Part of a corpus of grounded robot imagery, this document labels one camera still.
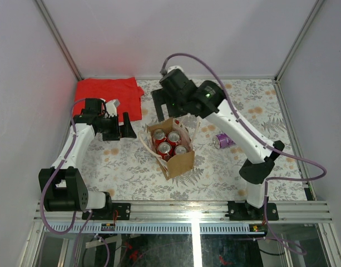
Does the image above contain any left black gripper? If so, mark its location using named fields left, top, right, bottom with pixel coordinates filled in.
left=98, top=112, right=137, bottom=141

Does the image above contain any red cola can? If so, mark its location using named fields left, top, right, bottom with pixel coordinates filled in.
left=152, top=128, right=167, bottom=148
left=157, top=142, right=173, bottom=161
left=174, top=145, right=188, bottom=155
left=167, top=131, right=181, bottom=148

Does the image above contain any red cola can front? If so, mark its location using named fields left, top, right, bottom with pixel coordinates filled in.
left=157, top=142, right=173, bottom=161

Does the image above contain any watermelon canvas tote bag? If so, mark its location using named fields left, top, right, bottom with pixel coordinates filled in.
left=138, top=118, right=200, bottom=180

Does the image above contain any purple soda can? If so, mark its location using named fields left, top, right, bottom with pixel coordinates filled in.
left=212, top=133, right=235, bottom=149

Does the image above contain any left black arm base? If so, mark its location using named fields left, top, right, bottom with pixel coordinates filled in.
left=91, top=202, right=131, bottom=222

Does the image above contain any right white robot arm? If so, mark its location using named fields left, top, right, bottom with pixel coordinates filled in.
left=151, top=69, right=285, bottom=220

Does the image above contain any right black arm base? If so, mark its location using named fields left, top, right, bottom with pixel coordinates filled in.
left=226, top=201, right=279, bottom=221

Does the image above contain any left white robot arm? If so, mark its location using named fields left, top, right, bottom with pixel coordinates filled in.
left=38, top=98, right=136, bottom=220

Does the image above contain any red folded cloth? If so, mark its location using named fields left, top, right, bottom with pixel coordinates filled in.
left=74, top=77, right=144, bottom=121

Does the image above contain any floral patterned table mat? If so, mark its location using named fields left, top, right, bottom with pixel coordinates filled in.
left=75, top=78, right=307, bottom=201

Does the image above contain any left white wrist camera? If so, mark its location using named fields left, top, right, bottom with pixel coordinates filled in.
left=101, top=99, right=120, bottom=118

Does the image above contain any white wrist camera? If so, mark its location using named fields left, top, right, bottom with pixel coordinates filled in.
left=101, top=99, right=120, bottom=118
left=167, top=65, right=184, bottom=74

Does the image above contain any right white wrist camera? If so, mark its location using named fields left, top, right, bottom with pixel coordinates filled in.
left=167, top=65, right=184, bottom=74

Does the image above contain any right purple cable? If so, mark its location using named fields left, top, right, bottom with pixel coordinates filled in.
left=161, top=52, right=327, bottom=256

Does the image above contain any purple cable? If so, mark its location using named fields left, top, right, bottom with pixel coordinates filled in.
left=39, top=97, right=111, bottom=267
left=161, top=52, right=327, bottom=256

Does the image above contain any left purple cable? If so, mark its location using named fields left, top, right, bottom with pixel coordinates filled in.
left=39, top=97, right=111, bottom=267

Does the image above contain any aluminium front rail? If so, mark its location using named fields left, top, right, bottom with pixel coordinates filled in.
left=33, top=200, right=334, bottom=223

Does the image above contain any white slotted cable duct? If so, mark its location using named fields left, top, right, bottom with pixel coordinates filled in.
left=43, top=222, right=264, bottom=234

